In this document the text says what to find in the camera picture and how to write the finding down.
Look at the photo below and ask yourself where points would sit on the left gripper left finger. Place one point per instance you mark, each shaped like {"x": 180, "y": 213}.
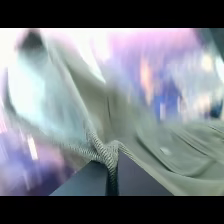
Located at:
{"x": 86, "y": 181}

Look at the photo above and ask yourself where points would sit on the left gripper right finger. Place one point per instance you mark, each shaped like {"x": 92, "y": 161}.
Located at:
{"x": 140, "y": 181}

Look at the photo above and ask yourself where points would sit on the pale grey-green garment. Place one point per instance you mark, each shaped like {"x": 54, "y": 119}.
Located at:
{"x": 100, "y": 110}

